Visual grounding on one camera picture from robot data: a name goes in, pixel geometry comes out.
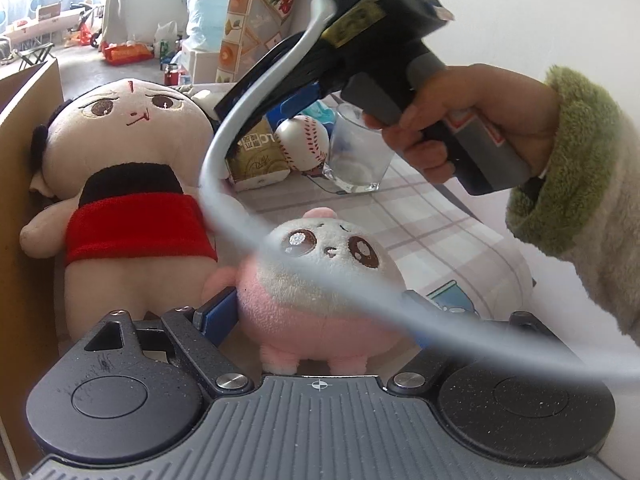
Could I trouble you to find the clear drinking glass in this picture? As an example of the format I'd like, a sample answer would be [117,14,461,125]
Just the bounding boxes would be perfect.
[322,102,396,195]

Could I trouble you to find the round pink white plush toy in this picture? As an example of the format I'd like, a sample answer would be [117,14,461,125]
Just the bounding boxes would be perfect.
[202,207,408,376]

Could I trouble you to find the blue water jug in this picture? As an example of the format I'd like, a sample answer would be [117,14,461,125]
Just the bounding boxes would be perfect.
[187,0,236,53]

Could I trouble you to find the brown cardboard box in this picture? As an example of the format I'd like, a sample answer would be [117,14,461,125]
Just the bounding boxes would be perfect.
[0,57,73,476]

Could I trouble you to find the folding stool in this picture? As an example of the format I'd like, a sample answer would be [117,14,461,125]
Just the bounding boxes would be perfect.
[17,45,53,68]

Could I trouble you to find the gold tissue pack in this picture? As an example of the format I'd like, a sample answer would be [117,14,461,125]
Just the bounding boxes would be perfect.
[225,117,290,192]

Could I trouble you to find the white dispenser base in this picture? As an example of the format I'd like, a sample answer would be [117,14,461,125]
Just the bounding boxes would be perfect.
[180,40,221,86]

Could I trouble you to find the teal plastic wrapper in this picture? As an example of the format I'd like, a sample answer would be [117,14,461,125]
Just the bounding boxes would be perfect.
[305,100,341,126]

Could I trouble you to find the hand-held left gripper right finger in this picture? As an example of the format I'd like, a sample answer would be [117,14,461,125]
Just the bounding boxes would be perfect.
[387,291,566,393]

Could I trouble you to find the cream plush doll red shirt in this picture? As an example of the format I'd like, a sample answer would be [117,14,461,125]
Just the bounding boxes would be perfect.
[20,78,221,341]

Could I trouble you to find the person's right hand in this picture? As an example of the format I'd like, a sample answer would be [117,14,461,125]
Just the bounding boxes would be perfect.
[363,63,560,181]

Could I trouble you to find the low white table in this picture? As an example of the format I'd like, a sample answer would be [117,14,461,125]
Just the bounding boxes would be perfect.
[0,2,91,48]

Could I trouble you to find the grey curtain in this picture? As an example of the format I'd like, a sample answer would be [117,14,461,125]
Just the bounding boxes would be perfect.
[102,0,196,46]

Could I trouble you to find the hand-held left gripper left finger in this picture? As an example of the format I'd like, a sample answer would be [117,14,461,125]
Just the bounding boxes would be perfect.
[75,287,252,397]

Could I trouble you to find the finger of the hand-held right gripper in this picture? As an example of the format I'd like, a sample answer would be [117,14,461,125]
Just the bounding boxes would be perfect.
[214,35,351,121]

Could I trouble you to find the red packages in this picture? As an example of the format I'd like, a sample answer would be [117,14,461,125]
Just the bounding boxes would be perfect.
[102,42,153,66]

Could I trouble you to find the patterned cabinet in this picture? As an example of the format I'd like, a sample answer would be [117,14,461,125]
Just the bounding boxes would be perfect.
[216,0,321,83]

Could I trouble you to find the white baseball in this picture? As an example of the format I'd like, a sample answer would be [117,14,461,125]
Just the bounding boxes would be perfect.
[275,115,331,172]

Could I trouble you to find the white cable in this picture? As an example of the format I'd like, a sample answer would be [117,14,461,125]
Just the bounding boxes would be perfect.
[197,0,640,386]

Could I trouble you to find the white plastic bag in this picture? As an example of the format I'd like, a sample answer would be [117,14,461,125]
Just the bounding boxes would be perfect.
[154,21,180,58]

